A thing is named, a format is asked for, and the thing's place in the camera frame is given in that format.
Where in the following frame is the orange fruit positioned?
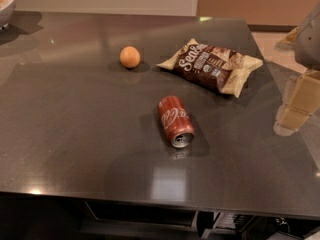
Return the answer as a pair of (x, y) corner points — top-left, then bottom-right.
(120, 46), (140, 68)

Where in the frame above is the dark drawer under counter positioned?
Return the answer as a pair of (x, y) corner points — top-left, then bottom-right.
(74, 200), (198, 239)

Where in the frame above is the red coke can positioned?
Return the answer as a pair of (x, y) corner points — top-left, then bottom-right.
(158, 96), (194, 148)

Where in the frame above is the silver fruit bowl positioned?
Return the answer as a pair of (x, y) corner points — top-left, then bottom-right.
(0, 0), (16, 28)

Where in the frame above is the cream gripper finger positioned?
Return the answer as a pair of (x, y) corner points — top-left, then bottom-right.
(276, 70), (320, 131)

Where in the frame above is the brown chip bag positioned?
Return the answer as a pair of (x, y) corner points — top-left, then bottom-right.
(158, 38), (263, 98)

